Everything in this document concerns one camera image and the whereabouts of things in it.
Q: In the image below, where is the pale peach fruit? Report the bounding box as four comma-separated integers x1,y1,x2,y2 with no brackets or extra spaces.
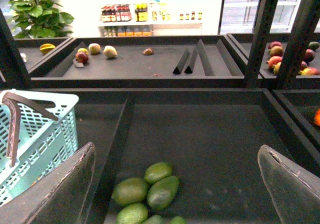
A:
103,45,118,59

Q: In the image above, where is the black triangular divider one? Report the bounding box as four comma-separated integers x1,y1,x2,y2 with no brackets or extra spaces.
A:
172,48,190,75

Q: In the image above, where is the green avocado six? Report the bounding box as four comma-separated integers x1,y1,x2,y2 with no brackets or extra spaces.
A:
169,216,187,224

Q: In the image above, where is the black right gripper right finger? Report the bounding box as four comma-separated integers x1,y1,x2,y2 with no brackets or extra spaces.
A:
257,145,320,224

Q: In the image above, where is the black shelf post left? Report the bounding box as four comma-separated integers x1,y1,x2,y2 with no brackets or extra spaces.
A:
243,0,278,88

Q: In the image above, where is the black shelf post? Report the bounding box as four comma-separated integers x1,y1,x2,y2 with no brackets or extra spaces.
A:
275,0,320,90
243,0,278,88

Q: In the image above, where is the brown basket handle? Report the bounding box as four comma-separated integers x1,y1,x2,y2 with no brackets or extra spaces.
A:
0,89,59,168

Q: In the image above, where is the red green mango pile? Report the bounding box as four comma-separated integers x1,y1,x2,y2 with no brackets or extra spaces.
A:
266,41,284,70

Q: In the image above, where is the green avocado four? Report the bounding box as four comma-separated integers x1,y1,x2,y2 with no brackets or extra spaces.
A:
142,215,164,224

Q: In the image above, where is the black long divider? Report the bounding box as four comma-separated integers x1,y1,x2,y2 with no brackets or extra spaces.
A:
196,39,215,77

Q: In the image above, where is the green avocado five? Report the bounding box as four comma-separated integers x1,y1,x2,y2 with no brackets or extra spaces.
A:
116,203,149,224

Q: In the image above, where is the yellow star fruit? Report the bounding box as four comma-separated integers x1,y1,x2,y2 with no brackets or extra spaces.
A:
39,43,56,55

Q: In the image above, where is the black far tray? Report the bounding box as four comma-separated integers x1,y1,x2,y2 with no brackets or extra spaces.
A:
29,35,246,88

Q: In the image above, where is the black avocado tray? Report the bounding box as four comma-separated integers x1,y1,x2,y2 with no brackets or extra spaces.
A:
32,87,320,224

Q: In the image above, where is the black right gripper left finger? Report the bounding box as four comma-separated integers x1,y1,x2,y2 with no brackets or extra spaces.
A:
0,142,96,224

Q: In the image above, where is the black triangular divider two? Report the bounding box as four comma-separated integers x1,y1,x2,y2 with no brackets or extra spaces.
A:
184,47,198,74

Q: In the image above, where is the green potted plant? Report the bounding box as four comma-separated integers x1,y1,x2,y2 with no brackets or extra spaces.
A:
8,0,75,39

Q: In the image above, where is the green avocado three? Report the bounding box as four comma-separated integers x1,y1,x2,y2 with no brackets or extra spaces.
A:
146,175,180,211

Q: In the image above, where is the white garlic bulb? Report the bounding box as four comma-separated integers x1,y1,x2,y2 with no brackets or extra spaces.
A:
20,53,27,63

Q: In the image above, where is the brown small fruit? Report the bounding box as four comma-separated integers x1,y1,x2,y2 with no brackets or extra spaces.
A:
142,48,154,56

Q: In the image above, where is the red and yellow apple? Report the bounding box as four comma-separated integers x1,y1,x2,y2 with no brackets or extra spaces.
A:
75,51,89,64

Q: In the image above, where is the black shelf post right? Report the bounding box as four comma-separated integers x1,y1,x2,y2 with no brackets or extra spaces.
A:
275,0,320,90

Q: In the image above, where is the green avocado two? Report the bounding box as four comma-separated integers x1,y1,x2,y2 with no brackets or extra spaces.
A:
111,177,149,207

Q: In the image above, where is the green avocado far tray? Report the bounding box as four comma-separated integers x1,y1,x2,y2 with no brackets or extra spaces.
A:
307,41,320,52

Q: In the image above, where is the glass door refrigerator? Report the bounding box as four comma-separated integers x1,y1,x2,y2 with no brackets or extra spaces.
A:
217,0,311,35

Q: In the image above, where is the yellow lemon fruit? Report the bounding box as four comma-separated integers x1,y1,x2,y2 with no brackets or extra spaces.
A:
77,47,89,55

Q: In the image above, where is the white shelf with bottles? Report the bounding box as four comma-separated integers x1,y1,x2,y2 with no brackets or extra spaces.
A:
98,0,203,37

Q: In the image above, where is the pink green peach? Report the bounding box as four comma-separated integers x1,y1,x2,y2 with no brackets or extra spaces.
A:
88,43,101,55

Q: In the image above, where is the orange upper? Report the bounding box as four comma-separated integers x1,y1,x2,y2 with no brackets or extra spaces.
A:
314,109,320,127

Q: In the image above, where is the green avocado one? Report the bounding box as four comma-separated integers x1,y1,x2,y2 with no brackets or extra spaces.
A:
144,162,173,185

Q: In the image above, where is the light blue plastic basket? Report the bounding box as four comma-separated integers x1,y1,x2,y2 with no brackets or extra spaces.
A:
0,89,79,205

